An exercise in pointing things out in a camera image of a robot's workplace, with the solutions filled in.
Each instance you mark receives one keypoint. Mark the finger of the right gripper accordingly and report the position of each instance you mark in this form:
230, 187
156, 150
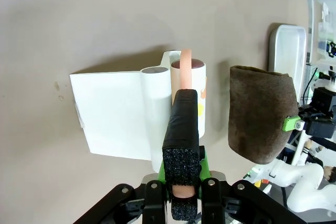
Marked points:
291, 123

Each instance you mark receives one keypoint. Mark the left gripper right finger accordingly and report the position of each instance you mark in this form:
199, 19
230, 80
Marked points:
215, 203

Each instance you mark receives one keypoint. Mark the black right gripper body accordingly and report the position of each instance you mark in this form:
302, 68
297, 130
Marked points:
323, 128

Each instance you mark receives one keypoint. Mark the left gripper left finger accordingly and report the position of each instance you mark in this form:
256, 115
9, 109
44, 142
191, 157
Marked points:
152, 203

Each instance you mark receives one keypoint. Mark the brown cloth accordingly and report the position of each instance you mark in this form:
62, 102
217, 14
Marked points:
260, 116

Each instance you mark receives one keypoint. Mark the pink lint roller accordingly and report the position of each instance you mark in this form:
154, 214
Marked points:
183, 119

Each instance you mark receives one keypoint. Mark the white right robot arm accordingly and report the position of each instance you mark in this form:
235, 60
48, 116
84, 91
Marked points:
302, 182

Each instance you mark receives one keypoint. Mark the metal baking tray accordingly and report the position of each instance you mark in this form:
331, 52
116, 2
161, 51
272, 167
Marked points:
287, 51

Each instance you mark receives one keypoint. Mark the cluttered storage shelf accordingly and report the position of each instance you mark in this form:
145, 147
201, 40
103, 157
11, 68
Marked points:
323, 37

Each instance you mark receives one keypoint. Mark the yellow paper scrap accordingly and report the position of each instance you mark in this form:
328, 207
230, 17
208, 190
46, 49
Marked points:
200, 110

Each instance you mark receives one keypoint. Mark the pink paper scrap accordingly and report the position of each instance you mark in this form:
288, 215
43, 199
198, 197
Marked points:
204, 90

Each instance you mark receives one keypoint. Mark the white folded roller stand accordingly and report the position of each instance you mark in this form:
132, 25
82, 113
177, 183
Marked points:
113, 113

